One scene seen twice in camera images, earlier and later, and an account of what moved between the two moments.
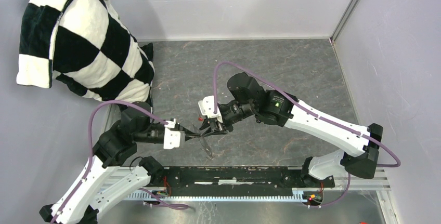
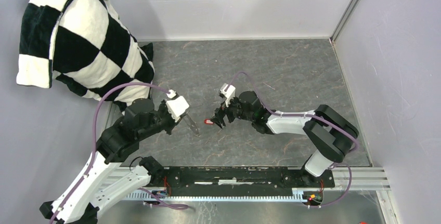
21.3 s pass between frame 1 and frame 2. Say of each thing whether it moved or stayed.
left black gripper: moved
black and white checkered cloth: stayed
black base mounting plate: stayed
